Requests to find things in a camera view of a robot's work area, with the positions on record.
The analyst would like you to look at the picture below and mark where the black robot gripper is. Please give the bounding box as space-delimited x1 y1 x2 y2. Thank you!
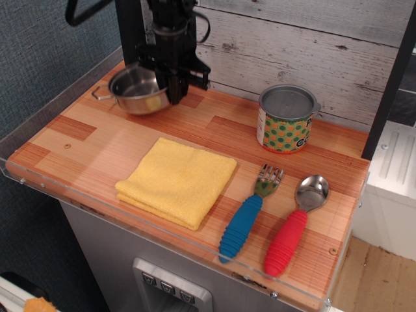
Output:
139 29 211 105

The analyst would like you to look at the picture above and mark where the small stainless steel pot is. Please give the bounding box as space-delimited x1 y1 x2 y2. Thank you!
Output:
92 62 171 115

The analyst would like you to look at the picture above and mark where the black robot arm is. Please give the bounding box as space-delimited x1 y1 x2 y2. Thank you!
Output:
136 1 211 105

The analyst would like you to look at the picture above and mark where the folded yellow cloth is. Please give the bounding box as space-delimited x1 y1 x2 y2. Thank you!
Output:
115 138 237 231

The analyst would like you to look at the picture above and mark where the patterned can with grey lid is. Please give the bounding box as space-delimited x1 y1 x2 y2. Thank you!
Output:
257 84 321 154

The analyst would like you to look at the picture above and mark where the clear acrylic table guard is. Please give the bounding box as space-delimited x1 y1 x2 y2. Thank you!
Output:
0 48 371 312

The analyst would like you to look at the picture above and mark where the grey toy fridge cabinet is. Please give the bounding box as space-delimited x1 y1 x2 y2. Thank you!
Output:
60 200 313 312

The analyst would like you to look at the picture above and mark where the silver dispenser button panel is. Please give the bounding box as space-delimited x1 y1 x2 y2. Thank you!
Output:
133 257 213 311

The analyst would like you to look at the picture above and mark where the white toy sink unit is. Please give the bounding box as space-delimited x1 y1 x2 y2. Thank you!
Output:
352 121 415 260

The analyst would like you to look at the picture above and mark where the orange and black object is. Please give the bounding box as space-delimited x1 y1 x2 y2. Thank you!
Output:
1 272 59 312

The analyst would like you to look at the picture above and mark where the dark vertical post left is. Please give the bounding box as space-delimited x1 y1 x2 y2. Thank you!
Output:
115 0 147 65

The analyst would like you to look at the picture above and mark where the dark vertical post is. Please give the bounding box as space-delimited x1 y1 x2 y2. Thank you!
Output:
115 0 147 65
361 5 415 161

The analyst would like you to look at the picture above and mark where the black braided cable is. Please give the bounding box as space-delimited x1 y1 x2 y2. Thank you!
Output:
64 0 212 45

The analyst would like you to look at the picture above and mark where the fork with blue handle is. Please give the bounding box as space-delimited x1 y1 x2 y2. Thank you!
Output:
218 164 284 263

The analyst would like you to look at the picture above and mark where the spoon with red handle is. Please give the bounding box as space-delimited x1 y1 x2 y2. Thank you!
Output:
264 175 329 277

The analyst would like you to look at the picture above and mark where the dark vertical post right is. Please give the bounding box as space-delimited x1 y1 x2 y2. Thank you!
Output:
361 5 415 161

